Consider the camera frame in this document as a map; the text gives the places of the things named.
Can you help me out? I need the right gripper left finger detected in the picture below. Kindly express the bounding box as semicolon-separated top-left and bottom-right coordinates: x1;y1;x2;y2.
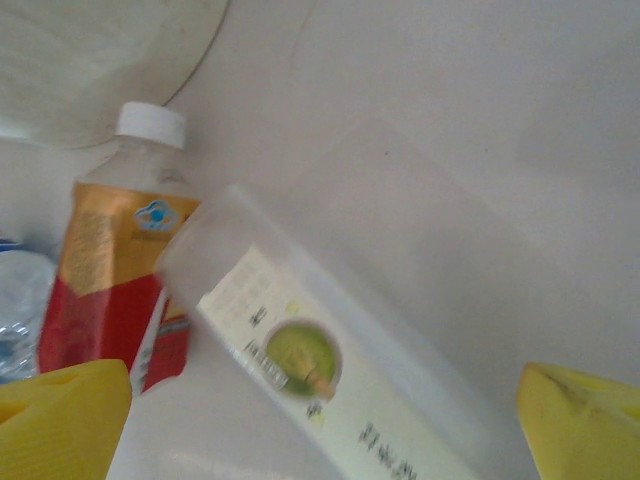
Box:
0;357;134;480

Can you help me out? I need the white matcha label bottle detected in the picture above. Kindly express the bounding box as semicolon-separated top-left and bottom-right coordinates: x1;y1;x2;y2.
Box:
154;183;481;480

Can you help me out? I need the white plastic waste bin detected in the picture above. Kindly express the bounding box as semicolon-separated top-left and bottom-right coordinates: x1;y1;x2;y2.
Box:
0;0;234;151

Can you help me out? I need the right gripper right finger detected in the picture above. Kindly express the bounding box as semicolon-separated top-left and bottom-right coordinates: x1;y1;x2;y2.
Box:
517;362;640;480

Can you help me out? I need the red gold label bottle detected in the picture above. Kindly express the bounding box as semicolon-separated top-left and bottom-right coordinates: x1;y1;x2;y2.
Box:
37;101;204;396

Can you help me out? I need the clear bottle blue cap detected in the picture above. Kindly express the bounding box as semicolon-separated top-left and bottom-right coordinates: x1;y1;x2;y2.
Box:
0;239;56;386

